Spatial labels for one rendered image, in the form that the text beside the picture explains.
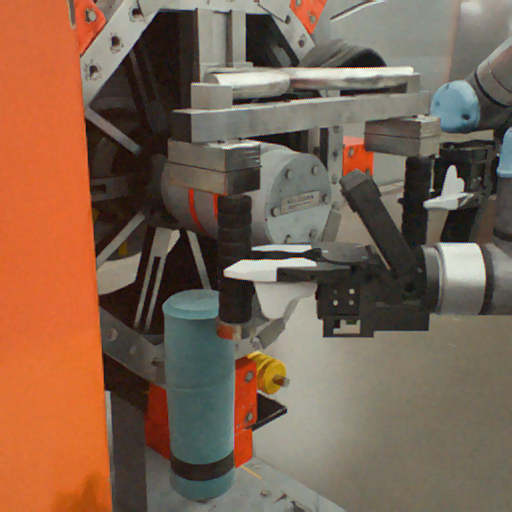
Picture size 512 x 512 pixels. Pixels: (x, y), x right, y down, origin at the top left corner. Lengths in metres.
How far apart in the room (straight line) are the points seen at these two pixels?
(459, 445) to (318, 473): 0.41
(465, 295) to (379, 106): 0.29
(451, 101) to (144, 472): 0.78
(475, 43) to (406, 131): 2.41
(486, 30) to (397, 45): 1.81
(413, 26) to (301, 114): 0.82
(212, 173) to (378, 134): 0.34
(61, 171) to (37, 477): 0.17
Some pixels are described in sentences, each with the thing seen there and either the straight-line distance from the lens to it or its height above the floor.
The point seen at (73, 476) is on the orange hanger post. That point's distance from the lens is 0.44.
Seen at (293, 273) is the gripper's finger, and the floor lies 0.83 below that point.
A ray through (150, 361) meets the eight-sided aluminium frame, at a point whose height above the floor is 0.63.
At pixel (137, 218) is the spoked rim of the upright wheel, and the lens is 1.00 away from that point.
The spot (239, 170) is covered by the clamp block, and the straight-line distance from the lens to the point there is 0.66.
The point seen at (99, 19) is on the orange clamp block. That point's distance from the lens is 0.83.
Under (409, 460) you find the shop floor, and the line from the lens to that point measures 1.92.
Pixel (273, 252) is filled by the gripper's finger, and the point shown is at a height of 0.83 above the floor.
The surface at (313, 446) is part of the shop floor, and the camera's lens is 1.93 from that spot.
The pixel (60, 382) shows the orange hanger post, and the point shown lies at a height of 0.86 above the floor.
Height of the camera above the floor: 1.04
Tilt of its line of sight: 17 degrees down
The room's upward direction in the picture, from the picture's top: straight up
